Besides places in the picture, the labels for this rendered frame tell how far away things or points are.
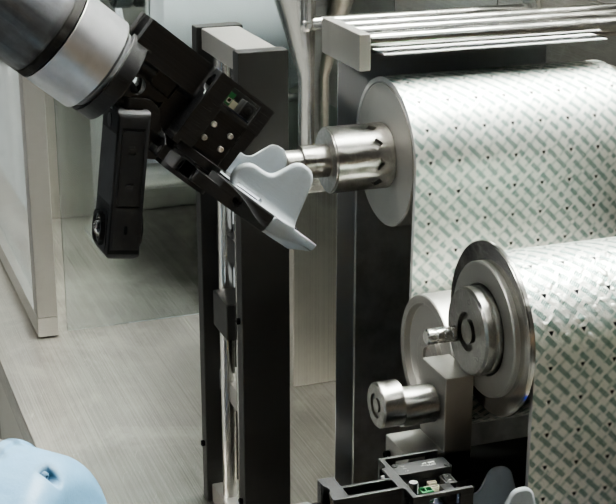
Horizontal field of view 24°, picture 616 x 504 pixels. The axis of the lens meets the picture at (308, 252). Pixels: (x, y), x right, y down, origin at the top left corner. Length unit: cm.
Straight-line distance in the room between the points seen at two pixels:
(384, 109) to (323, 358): 62
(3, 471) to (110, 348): 131
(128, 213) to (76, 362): 100
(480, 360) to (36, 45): 44
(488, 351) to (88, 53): 40
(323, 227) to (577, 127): 56
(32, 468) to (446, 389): 52
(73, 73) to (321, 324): 97
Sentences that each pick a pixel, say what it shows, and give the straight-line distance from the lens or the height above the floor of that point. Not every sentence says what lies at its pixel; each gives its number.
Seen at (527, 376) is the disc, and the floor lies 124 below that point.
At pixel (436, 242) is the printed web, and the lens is 138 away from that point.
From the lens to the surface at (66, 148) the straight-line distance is 208.
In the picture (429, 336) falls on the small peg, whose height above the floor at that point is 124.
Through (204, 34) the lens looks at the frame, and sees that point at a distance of 148.
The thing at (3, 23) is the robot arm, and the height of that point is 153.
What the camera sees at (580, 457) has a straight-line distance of 124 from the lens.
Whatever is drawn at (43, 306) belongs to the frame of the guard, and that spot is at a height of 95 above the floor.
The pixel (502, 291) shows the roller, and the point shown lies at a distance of 118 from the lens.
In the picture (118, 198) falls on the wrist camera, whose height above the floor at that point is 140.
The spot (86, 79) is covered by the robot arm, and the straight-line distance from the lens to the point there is 103.
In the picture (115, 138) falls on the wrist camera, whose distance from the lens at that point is 106.
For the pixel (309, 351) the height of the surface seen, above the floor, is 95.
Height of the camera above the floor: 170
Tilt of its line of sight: 19 degrees down
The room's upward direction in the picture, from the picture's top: straight up
